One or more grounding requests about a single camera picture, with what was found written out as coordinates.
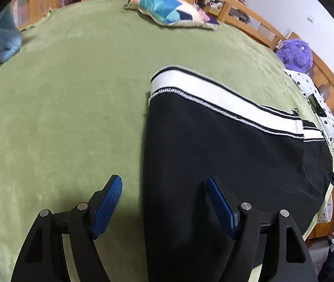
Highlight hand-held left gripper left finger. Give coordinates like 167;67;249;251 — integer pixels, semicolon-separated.
11;175;123;282

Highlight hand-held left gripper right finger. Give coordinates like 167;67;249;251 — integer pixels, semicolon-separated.
207;175;317;282

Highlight black pants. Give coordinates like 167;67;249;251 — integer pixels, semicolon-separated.
142;65;334;282

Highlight dark green object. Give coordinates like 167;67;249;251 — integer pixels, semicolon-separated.
307;94;327;118

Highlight white flower print pillow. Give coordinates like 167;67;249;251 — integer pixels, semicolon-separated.
282;69;334;142

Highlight green fleece blanket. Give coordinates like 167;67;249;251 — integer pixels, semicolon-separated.
0;0;334;282

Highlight purple plush toy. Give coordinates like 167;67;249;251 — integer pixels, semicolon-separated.
275;38;314;74

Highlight geometric print pillow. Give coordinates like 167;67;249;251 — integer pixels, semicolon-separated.
125;0;221;31

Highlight wooden bed frame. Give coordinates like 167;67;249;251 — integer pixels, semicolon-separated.
0;0;334;165

